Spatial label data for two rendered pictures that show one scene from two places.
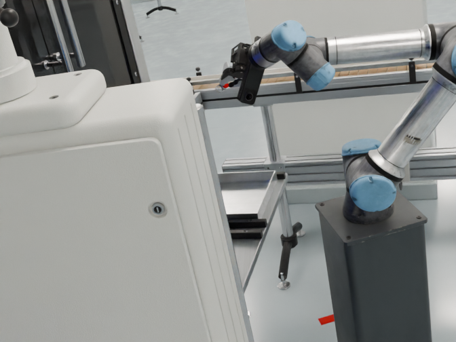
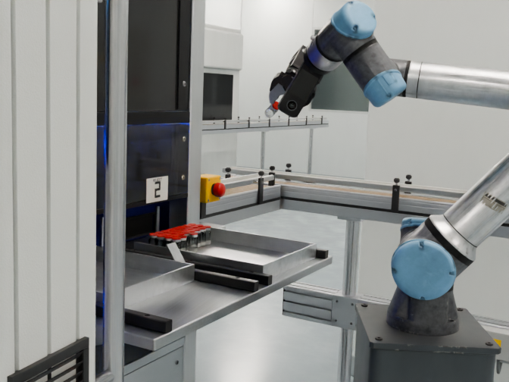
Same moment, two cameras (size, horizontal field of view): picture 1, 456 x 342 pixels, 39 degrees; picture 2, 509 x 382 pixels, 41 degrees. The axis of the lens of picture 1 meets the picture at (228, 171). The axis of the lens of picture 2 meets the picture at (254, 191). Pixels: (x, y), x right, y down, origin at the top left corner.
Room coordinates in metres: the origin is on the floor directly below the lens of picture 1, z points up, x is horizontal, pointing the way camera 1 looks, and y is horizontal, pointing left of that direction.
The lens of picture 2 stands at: (0.24, -0.25, 1.26)
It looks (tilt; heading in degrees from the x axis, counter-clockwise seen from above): 8 degrees down; 9
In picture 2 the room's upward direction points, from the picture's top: 2 degrees clockwise
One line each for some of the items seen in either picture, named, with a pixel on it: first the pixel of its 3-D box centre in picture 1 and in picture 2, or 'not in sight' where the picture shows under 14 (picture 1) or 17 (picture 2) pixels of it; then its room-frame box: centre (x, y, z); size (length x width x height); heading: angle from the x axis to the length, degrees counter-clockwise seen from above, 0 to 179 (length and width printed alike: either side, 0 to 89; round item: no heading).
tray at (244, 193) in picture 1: (214, 197); (226, 250); (1.78, 0.06, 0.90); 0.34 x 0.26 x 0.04; 69
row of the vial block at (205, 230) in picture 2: not in sight; (188, 240); (1.82, 0.16, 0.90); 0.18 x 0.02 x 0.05; 159
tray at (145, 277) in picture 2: not in sight; (86, 272); (1.50, 0.28, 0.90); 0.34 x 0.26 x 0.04; 70
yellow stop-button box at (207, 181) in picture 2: not in sight; (204, 188); (2.10, 0.19, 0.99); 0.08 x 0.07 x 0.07; 70
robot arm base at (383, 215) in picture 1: (366, 196); (423, 301); (1.69, -0.39, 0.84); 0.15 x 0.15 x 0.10
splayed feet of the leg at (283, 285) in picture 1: (290, 247); not in sight; (2.69, -0.22, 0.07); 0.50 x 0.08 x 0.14; 160
